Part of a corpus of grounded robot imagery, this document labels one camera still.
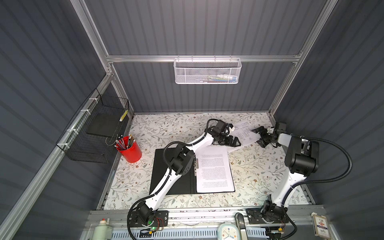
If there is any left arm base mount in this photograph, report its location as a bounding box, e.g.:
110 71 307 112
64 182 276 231
128 210 169 228

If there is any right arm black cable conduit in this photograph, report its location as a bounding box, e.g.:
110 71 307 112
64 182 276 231
281 134 353 211

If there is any card box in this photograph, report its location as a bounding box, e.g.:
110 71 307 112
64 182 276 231
311 213 332 240

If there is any white wire mesh basket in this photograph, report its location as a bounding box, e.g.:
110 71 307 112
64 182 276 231
173 58 242 85

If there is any printed paper sheet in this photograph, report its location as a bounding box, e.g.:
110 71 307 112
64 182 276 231
196 146 235 194

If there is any black handle tool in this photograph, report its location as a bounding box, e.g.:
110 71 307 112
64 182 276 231
235 213 248 240

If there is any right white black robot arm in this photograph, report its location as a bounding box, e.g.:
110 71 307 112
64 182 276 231
252 122 320 222

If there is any yellow marker in black basket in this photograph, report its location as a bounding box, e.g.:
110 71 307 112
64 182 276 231
120 110 129 122

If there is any small white clock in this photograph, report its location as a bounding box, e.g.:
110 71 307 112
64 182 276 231
217 223 240 240

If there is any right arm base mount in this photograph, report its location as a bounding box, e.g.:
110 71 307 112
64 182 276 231
246 208 289 224

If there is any black wire mesh basket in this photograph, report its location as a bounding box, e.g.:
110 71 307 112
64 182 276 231
57 91 130 164

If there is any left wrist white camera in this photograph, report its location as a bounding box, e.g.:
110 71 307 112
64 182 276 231
228 124 235 133

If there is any paper sheet with technical drawing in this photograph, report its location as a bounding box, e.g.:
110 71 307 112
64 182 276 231
227 121 261 153

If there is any orange black file folder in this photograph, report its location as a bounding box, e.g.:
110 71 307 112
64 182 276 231
149 146 236 196

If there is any red pencil cup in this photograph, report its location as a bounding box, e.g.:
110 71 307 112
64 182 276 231
115 135 142 163

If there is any white plastic bottle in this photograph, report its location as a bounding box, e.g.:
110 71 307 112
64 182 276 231
91 219 113 240

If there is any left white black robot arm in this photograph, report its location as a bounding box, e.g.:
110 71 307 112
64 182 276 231
132 119 241 225

